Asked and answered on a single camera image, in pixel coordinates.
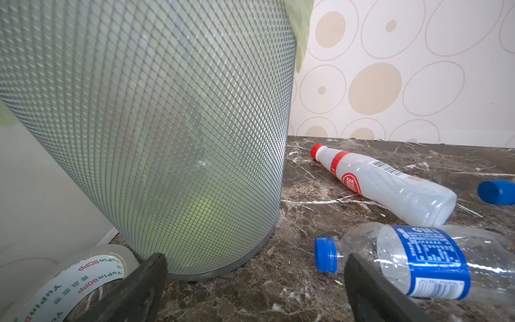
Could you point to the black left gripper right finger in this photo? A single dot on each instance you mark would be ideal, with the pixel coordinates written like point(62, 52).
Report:
point(373, 298)

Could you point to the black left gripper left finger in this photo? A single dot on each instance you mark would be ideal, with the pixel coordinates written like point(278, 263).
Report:
point(117, 288)

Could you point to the white bottle red cap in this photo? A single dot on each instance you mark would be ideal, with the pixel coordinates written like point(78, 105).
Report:
point(416, 201)

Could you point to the grey mesh waste bin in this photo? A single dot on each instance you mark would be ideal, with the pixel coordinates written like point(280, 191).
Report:
point(171, 116)

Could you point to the green plastic bin liner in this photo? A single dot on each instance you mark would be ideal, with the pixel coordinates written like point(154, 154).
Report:
point(299, 14)

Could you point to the small clear bottle blue label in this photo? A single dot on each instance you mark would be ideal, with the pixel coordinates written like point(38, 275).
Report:
point(450, 262)

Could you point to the clear bottle pink label blue cap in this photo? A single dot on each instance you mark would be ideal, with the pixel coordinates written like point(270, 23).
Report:
point(496, 192)

